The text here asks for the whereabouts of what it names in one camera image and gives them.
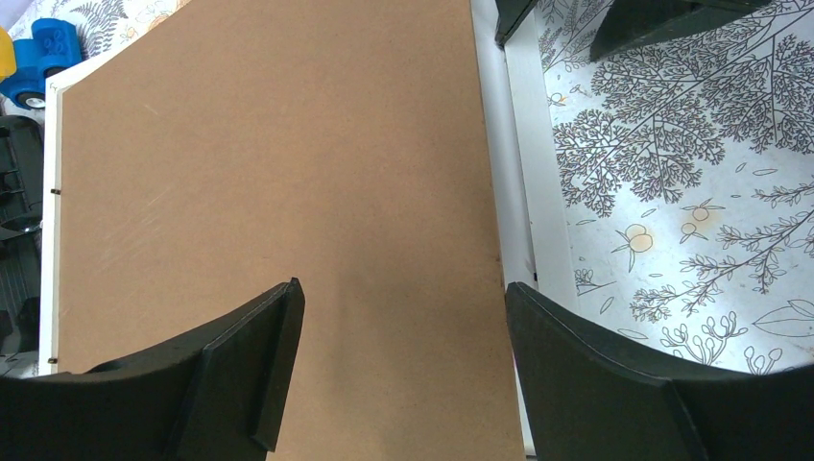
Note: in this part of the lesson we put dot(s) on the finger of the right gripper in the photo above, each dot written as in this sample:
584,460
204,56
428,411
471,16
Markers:
511,14
631,24

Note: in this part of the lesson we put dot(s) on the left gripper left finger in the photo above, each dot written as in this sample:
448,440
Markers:
214,392

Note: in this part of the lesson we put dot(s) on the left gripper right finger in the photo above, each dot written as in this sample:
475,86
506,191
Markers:
593,394

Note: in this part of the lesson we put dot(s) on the white picture frame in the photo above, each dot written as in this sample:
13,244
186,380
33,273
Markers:
528,159

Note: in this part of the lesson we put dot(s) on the brown backing board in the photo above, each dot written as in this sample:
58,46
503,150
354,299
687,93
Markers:
286,178

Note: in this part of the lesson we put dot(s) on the blue yellow toy truck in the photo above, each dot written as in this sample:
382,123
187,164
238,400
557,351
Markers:
27,63

